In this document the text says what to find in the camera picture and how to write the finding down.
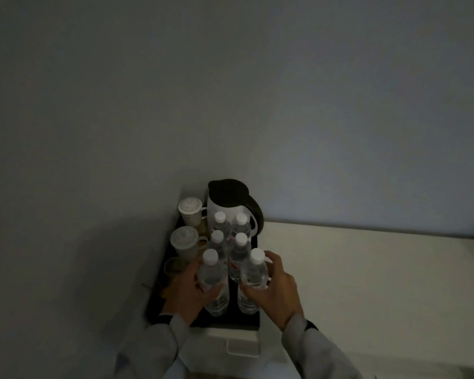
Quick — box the person's right hand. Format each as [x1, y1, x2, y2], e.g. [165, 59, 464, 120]
[239, 251, 305, 332]

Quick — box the person's left hand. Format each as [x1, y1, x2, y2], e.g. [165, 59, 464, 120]
[160, 258, 227, 326]

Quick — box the clear plastic water bottle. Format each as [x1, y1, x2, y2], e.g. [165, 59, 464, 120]
[197, 248, 230, 317]
[237, 248, 270, 316]

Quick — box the person's right forearm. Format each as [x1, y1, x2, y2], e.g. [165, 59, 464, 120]
[281, 313, 365, 379]

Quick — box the person's left forearm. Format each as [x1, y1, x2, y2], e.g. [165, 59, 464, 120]
[114, 313, 192, 379]

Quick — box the black rectangular tray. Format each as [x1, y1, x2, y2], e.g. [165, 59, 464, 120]
[147, 216, 260, 332]

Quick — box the clear drinking glass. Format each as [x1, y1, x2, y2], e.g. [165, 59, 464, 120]
[164, 256, 191, 279]

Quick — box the cluster of white-capped water bottles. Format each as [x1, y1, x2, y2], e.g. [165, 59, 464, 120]
[207, 211, 254, 283]

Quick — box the white lidded ceramic mug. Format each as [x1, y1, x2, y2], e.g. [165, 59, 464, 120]
[170, 226, 209, 261]
[177, 196, 209, 229]

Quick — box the white electric kettle black lid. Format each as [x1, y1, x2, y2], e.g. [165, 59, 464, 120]
[205, 178, 265, 240]

